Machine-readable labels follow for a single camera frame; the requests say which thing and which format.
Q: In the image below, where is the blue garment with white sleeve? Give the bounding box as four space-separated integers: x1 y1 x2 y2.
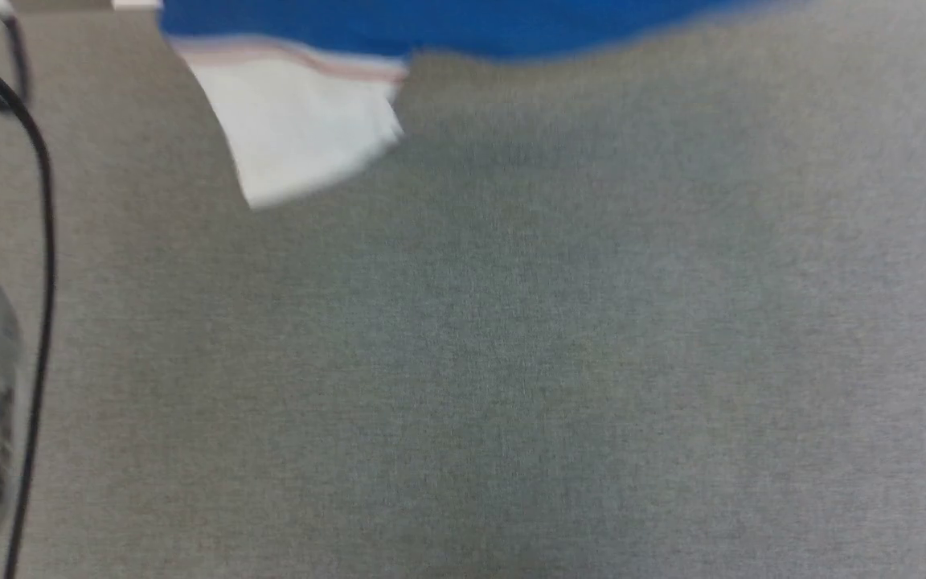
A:
159 0 801 211

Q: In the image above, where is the grey fabric sofa cushion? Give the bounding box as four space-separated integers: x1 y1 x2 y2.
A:
0 0 926 579

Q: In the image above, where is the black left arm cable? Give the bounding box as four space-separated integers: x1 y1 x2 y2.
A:
0 39 59 579

